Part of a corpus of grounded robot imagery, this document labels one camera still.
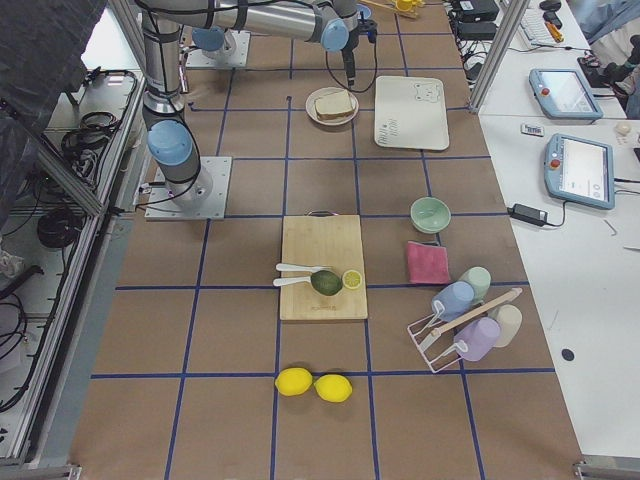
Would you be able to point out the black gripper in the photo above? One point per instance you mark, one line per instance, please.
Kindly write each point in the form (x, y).
(351, 51)

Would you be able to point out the bread slice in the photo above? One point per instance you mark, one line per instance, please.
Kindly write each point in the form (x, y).
(333, 104)

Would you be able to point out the cream round plate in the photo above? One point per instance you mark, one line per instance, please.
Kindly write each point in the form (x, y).
(309, 106)

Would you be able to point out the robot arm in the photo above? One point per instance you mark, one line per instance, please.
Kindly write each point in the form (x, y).
(166, 28)

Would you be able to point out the cream bear tray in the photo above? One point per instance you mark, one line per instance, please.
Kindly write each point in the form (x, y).
(410, 113)

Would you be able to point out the wooden mug rack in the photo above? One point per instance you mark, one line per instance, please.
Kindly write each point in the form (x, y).
(387, 6)

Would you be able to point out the yellow mug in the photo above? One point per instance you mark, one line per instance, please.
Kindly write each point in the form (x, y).
(408, 7)

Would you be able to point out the black computer box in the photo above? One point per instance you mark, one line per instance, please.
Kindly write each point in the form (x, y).
(474, 11)

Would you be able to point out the green bowl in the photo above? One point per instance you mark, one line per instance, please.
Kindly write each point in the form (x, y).
(429, 215)

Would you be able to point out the far teach pendant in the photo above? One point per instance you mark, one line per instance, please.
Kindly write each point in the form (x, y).
(564, 94)

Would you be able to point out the teach pendant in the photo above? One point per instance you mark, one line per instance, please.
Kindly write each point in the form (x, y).
(580, 170)
(564, 94)

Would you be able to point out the pink cloth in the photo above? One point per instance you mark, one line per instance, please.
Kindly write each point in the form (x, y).
(427, 264)

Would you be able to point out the lemon half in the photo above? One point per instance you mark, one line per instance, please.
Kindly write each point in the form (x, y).
(352, 279)

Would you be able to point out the avocado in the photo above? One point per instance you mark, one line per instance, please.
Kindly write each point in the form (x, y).
(326, 282)

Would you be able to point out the white spoon lower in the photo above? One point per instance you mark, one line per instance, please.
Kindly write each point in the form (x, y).
(285, 281)

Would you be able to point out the black power adapter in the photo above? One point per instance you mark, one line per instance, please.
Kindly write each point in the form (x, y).
(527, 214)

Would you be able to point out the near teach pendant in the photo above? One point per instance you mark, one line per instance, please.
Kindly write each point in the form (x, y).
(580, 170)

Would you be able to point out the green cup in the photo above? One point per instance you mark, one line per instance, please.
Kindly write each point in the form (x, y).
(479, 278)

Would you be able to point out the blue cup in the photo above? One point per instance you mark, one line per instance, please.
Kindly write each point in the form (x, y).
(452, 301)

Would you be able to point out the beige cup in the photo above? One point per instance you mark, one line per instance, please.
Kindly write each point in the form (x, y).
(509, 319)

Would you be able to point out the purple cup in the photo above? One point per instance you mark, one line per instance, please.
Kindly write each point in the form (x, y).
(476, 339)

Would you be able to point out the left whole lemon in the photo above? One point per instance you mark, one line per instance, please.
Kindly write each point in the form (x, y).
(293, 381)

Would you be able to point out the whole lemon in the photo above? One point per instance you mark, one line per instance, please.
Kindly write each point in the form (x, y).
(293, 381)
(333, 388)

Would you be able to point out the right whole lemon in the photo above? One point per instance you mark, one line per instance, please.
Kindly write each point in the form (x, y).
(333, 388)

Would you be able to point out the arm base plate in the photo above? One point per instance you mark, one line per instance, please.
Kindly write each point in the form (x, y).
(218, 49)
(206, 199)

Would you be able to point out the aluminium frame post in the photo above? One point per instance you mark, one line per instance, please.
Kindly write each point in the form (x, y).
(506, 31)

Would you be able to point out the white wire cup rack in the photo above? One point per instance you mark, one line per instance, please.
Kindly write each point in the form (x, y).
(434, 340)

